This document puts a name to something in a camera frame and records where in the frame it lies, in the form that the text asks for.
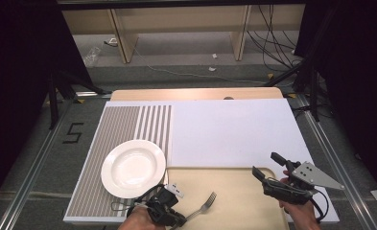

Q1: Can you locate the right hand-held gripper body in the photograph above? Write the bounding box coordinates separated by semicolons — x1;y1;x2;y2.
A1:
262;159;345;206

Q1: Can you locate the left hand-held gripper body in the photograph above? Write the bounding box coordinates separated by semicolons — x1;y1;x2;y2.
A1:
146;182;185;226

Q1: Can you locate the silver fork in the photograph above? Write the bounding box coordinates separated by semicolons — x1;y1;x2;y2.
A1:
170;191;218;230

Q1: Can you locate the beige tray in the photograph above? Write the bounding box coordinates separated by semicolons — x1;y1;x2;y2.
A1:
165;166;290;230

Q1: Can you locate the person's left hand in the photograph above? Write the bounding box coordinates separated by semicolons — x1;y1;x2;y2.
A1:
117;205;168;230

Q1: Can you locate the person's right hand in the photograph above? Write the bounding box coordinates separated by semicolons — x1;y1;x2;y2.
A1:
278;170;322;230

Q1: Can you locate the white plate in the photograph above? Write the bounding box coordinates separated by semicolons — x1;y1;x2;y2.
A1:
100;139;167;199

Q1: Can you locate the white board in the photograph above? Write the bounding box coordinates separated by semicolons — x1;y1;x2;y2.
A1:
63;98;340;224

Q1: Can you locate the black metal stand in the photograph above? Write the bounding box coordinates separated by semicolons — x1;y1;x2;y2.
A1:
46;69;106;130
264;56;322;123

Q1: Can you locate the grey striped placemat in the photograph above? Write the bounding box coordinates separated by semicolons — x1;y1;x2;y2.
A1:
66;104;174;219

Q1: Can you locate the black curtain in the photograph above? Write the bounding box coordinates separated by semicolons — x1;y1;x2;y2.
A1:
295;0;377;202
0;0;93;215

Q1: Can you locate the wooden table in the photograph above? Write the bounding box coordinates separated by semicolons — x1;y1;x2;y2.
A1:
109;86;285;102

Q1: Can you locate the clear plastic wrapper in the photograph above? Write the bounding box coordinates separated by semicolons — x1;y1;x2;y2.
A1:
82;46;102;67

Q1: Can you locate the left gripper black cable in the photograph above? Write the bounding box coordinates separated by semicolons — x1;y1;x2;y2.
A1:
110;183;165;214

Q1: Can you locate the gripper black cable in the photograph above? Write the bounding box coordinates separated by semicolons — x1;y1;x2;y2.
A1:
110;183;165;214
310;189;330;223

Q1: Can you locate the metal floor rail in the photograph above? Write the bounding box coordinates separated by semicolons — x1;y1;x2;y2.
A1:
0;91;112;230
295;94;377;230

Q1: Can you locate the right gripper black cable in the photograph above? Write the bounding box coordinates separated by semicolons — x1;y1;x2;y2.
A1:
310;189;330;223

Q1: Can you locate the bundle of black cables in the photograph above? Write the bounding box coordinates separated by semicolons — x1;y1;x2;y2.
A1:
247;4;305;72

